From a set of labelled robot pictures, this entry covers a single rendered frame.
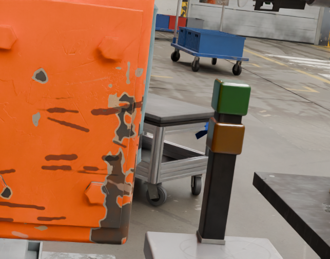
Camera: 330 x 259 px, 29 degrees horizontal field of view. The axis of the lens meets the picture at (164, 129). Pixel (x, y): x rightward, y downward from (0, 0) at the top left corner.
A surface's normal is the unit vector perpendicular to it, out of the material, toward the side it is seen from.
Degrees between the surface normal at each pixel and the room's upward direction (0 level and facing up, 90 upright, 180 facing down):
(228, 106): 90
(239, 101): 90
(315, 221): 0
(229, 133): 90
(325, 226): 0
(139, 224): 0
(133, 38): 90
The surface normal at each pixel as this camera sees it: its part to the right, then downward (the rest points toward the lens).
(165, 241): 0.12, -0.97
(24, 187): 0.15, 0.22
